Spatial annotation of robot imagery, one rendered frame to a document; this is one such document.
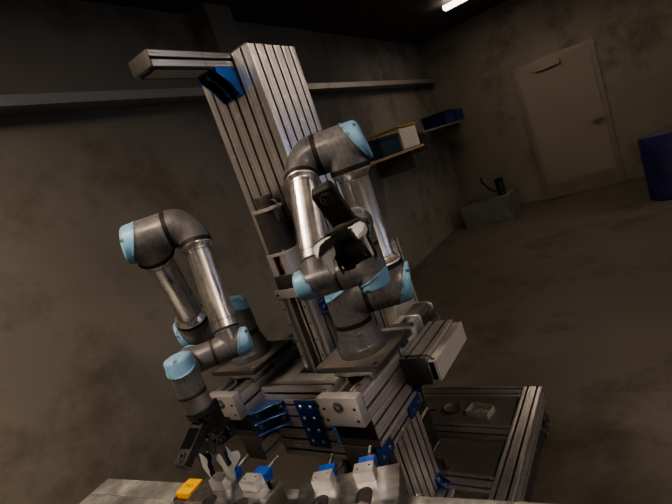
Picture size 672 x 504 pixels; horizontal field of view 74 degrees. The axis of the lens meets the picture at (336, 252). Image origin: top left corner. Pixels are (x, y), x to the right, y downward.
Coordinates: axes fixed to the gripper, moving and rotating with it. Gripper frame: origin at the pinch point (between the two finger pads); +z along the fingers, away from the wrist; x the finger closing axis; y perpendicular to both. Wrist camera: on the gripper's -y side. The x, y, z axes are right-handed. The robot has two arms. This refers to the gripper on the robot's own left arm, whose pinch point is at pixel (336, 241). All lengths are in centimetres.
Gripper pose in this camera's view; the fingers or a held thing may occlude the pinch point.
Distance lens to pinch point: 72.7
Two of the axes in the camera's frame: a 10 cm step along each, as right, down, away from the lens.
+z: -1.2, 2.1, -9.7
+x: -8.8, 4.2, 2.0
